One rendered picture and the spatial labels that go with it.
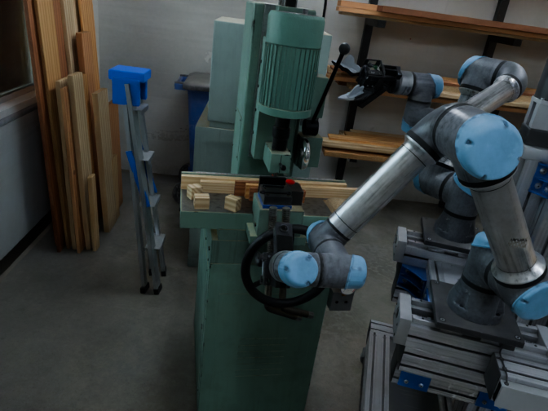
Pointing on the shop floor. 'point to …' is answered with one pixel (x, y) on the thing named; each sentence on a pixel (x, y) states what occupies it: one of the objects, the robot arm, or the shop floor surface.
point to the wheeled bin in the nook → (195, 89)
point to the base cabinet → (250, 342)
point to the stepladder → (140, 168)
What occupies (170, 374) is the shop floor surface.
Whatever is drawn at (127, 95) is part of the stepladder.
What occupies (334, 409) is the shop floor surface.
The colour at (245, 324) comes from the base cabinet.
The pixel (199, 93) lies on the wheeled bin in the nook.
